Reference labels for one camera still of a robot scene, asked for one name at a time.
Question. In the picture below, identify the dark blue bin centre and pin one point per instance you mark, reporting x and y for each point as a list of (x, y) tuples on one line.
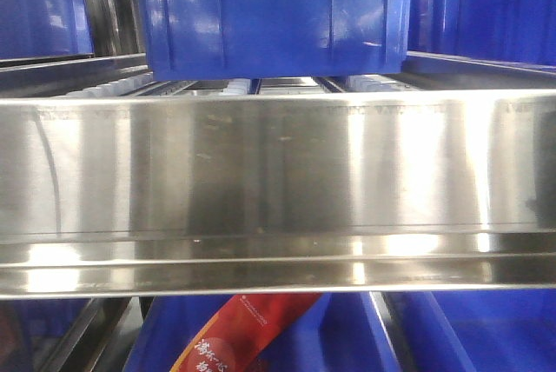
[(224, 39)]

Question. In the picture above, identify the dark blue bin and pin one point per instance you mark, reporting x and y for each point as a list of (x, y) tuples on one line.
[(224, 39), (36, 28), (519, 31), (341, 332), (481, 330)]

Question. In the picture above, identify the dark blue bin lower middle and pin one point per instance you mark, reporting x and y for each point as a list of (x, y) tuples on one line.
[(341, 332)]

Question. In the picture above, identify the dark blue bin lower right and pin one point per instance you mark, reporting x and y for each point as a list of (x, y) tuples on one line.
[(481, 330)]

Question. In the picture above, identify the dark blue bin upper right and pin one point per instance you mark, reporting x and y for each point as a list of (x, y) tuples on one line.
[(519, 31)]

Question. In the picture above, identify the dark blue bin upper left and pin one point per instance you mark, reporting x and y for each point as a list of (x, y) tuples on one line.
[(36, 28)]

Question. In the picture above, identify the red snack bag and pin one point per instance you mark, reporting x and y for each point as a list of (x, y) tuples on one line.
[(241, 329)]

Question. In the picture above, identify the stainless steel shelf rail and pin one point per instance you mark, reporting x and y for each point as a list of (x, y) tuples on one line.
[(228, 194)]

